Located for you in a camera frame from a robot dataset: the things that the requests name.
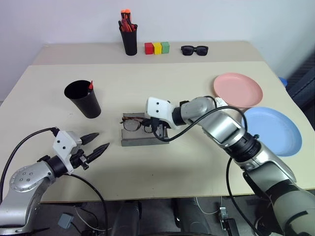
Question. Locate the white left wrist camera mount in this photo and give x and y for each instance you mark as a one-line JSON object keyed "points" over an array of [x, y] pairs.
{"points": [[63, 143]]}

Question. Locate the dark ribbed object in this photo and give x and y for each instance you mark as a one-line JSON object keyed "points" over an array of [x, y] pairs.
{"points": [[304, 78]]}

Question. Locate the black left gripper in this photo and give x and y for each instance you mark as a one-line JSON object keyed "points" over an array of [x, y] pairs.
{"points": [[80, 159]]}

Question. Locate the small grey box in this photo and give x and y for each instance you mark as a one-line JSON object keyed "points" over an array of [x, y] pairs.
{"points": [[65, 220]]}

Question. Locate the dark rounded shape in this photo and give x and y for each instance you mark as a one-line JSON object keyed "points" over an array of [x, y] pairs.
{"points": [[128, 217], [194, 214]]}

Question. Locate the red wooden block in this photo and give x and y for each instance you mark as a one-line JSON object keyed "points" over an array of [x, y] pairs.
{"points": [[148, 48]]}

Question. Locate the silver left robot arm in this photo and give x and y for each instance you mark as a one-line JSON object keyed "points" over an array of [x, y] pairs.
{"points": [[23, 182]]}

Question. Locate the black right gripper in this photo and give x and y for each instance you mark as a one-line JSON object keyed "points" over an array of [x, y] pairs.
{"points": [[161, 127]]}

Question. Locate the orange capped marker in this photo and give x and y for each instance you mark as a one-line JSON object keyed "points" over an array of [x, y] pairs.
{"points": [[122, 13], [128, 13]]}

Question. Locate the black sunglasses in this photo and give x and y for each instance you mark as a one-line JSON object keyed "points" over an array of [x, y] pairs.
{"points": [[194, 50]]}

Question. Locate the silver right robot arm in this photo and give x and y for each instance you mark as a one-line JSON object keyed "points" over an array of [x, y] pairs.
{"points": [[246, 145]]}

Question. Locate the pink plate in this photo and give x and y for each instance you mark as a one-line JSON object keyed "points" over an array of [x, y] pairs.
{"points": [[237, 89]]}

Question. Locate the tall black marker cup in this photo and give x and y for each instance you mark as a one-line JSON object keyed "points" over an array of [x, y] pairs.
{"points": [[130, 41]]}

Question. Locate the yellow wooden block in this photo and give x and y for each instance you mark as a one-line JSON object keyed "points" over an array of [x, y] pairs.
{"points": [[157, 48]]}

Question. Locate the green wooden block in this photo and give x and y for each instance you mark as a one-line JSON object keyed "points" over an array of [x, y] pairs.
{"points": [[165, 47]]}

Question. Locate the tortoiseshell eyeglasses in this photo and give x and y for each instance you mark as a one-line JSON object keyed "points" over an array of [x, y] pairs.
{"points": [[131, 126]]}

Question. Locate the red orange markers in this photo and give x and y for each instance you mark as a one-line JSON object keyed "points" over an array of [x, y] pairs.
{"points": [[126, 26]]}

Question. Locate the blue round object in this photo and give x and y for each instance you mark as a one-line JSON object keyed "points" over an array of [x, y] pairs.
{"points": [[283, 81]]}

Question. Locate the blue plate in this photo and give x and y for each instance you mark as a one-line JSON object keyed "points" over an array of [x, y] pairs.
{"points": [[275, 131]]}

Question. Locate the grey glasses case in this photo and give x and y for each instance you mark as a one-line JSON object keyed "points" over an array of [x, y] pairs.
{"points": [[141, 140]]}

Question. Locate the red marker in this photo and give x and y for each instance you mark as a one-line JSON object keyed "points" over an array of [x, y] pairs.
{"points": [[90, 85]]}

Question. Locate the black device under table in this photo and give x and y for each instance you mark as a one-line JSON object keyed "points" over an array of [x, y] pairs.
{"points": [[227, 221]]}

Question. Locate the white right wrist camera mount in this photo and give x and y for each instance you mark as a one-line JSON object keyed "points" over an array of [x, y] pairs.
{"points": [[158, 108]]}

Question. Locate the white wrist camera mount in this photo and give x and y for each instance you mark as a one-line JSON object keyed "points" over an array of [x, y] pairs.
{"points": [[63, 143], [158, 108]]}

